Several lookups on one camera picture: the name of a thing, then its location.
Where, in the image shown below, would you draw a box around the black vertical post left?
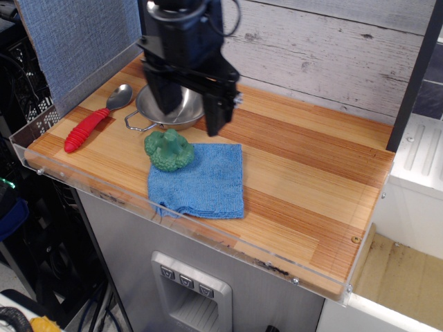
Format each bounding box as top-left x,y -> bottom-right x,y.
137,0 -> 152,36

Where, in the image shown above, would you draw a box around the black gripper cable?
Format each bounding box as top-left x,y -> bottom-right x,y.
207,0 -> 242,37

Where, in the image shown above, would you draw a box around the white toy sink unit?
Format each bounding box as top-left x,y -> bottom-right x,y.
318,115 -> 442,331

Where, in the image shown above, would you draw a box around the black vertical post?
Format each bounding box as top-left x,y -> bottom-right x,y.
386,0 -> 442,152
137,0 -> 152,36

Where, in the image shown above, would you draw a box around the clear acrylic guard rail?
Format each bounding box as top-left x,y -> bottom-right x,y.
9,44 -> 390,308

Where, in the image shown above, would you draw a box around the blue fabric panel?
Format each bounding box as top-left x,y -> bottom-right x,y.
15,0 -> 141,117

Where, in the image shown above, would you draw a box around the green toy broccoli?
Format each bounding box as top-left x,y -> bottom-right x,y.
144,129 -> 195,172

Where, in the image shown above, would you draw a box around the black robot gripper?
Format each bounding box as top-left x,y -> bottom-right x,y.
138,1 -> 239,136

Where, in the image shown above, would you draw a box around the black plastic crate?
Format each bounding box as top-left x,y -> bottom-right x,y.
1,1 -> 60,138

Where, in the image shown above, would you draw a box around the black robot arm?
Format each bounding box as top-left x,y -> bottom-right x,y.
138,1 -> 240,136

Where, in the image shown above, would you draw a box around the red handled metal spoon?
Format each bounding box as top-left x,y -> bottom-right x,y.
64,84 -> 133,153

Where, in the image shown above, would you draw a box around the black vertical post right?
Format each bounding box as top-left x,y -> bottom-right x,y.
386,0 -> 442,152

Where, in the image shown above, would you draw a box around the blue microfiber cloth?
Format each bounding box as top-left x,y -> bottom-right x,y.
147,143 -> 244,219

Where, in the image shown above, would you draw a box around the stainless steel pot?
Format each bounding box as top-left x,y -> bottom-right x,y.
125,85 -> 205,132

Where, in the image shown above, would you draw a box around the silver toy fridge cabinet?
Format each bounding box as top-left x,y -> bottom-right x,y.
80,193 -> 324,331

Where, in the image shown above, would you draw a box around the toy water dispenser panel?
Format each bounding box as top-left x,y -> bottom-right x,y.
151,251 -> 233,331

